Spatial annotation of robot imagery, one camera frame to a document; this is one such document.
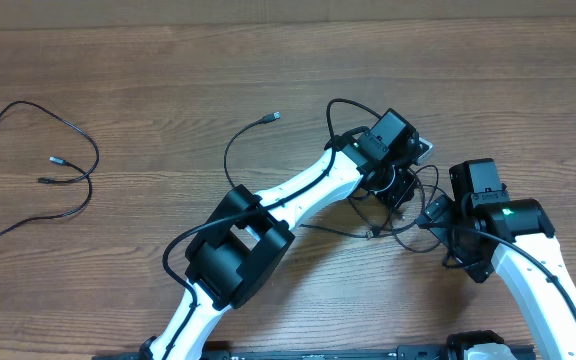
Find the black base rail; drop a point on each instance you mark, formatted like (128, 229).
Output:
(403, 352)

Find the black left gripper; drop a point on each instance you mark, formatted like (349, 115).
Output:
(399, 194)

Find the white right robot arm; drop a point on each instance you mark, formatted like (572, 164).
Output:
(486, 232)

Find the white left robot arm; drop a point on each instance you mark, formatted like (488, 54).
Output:
(234, 253)

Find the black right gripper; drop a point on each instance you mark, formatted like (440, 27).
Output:
(442, 212)

